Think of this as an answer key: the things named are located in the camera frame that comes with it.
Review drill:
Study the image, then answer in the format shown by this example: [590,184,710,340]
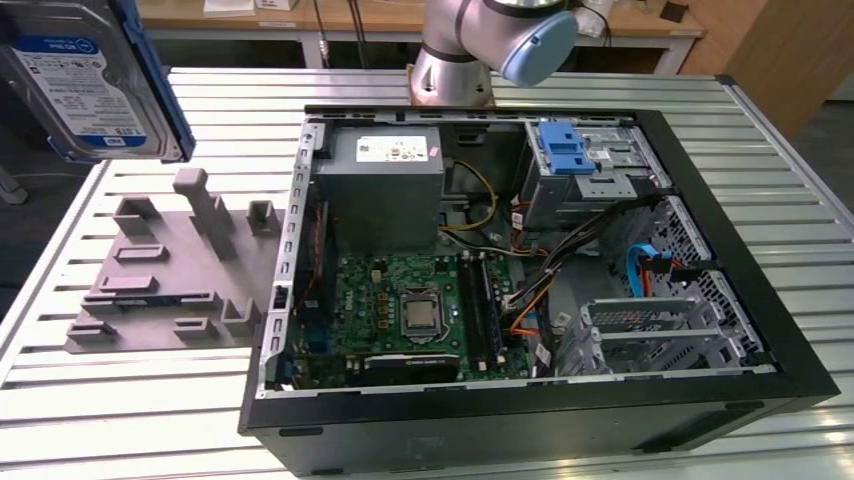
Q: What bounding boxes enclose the blue plastic drive latch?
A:
[537,119,600,176]

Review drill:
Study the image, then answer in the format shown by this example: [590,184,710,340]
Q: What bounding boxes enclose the black RAM slot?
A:
[459,252,486,369]

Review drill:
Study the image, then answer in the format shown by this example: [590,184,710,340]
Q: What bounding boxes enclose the blue data wire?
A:
[626,242,676,301]

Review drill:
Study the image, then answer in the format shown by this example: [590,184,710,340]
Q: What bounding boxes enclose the metal drive cage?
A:
[519,119,673,231]

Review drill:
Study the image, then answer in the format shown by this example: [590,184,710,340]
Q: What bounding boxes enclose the hard disk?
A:
[0,0,199,164]

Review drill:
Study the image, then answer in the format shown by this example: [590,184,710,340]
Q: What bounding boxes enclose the grey metal stand foot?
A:
[0,162,32,206]

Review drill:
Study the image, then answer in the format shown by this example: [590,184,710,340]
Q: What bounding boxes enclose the white paper sheet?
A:
[203,0,257,19]

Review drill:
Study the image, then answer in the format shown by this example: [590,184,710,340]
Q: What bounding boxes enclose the yellow wire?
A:
[439,159,499,234]

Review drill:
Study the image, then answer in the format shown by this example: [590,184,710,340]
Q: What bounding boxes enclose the metal disk bay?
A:
[577,297,762,376]

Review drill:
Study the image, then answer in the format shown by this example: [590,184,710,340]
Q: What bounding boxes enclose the silver CPU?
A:
[403,299,439,329]

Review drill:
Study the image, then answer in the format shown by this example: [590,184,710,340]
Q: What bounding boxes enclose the grey parts rack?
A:
[63,167,289,356]

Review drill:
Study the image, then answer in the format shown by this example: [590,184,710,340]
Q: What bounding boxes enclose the orange wires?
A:
[510,299,543,337]

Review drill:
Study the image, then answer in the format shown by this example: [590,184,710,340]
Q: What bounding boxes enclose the black PC case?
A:
[238,103,841,477]

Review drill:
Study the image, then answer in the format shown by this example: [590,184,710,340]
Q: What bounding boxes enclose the wooden cabinet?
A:
[680,0,854,137]

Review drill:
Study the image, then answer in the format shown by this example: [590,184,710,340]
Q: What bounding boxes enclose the wooden desk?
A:
[136,0,709,71]

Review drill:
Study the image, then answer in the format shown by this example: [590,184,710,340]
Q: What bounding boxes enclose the hanging cable with plug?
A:
[317,0,333,69]

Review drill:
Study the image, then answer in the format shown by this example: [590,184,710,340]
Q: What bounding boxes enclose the grey power supply unit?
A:
[313,124,447,256]

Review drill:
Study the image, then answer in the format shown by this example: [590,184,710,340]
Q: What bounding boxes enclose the black power plug with wires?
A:
[638,258,717,287]

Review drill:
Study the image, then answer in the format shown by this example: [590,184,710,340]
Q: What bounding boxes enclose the clear plastic bag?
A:
[575,5,613,39]

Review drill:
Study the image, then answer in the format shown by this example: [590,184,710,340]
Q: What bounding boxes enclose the black graphics card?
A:
[346,352,462,386]

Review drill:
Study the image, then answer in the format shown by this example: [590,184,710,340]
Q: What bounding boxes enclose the black CPU socket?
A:
[395,286,453,344]

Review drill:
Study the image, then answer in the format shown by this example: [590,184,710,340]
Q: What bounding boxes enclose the black cable bundle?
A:
[506,194,669,311]

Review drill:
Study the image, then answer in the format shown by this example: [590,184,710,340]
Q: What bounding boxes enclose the green motherboard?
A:
[286,252,542,389]

